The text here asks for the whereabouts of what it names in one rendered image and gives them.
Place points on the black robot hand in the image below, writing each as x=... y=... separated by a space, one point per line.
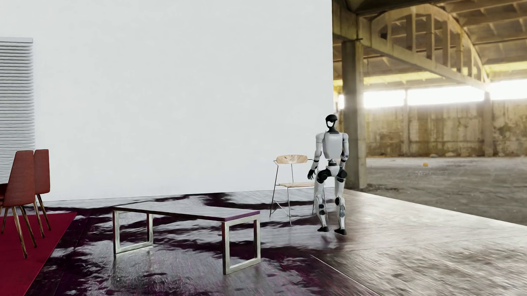
x=311 y=174
x=342 y=165

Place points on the brown upholstered dining chair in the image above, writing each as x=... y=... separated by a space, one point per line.
x=19 y=181
x=42 y=171

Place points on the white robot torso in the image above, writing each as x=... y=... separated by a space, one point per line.
x=332 y=146

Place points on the white right robot leg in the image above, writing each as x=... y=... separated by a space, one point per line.
x=319 y=199

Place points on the white robot leg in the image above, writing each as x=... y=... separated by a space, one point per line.
x=340 y=198
x=319 y=199

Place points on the white left robot leg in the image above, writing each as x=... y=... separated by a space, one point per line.
x=340 y=198

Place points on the black robot head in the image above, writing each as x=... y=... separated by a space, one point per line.
x=331 y=119

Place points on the concrete pillar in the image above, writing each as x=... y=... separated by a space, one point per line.
x=354 y=113

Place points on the white slatted window blind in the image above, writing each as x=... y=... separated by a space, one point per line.
x=5 y=110

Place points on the red rug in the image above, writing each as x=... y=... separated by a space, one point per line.
x=6 y=261

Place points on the light wood metal-frame chair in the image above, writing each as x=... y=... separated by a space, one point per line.
x=292 y=159

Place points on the dark-top metal-frame bench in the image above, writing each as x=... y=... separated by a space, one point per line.
x=181 y=209

